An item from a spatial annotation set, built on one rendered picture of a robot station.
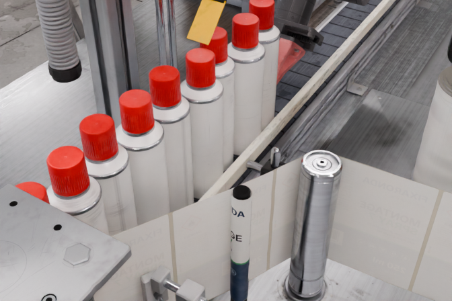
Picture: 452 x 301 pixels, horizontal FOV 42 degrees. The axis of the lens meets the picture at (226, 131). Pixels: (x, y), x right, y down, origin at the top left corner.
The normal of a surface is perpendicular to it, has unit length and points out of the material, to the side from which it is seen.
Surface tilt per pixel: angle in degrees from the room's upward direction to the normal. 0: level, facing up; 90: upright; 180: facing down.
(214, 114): 90
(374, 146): 0
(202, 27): 45
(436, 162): 93
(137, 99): 3
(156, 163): 90
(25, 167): 0
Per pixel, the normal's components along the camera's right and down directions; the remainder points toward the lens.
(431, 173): -0.80, 0.35
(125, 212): 0.70, 0.45
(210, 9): -0.37, -0.18
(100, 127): -0.02, -0.80
